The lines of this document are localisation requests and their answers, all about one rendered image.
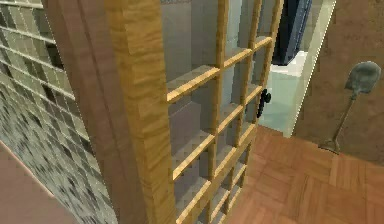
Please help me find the dark blue door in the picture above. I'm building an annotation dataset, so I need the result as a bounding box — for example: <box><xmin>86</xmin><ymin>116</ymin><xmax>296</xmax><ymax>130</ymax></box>
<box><xmin>271</xmin><ymin>0</ymin><xmax>314</xmax><ymax>66</ymax></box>

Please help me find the wooden glazed room door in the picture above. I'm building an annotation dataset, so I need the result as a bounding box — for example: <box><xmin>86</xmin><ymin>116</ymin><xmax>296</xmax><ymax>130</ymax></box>
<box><xmin>103</xmin><ymin>0</ymin><xmax>285</xmax><ymax>224</ymax></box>

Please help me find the black door handle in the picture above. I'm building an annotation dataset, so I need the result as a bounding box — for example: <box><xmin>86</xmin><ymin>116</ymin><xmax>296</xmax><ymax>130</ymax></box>
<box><xmin>256</xmin><ymin>88</ymin><xmax>272</xmax><ymax>119</ymax></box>

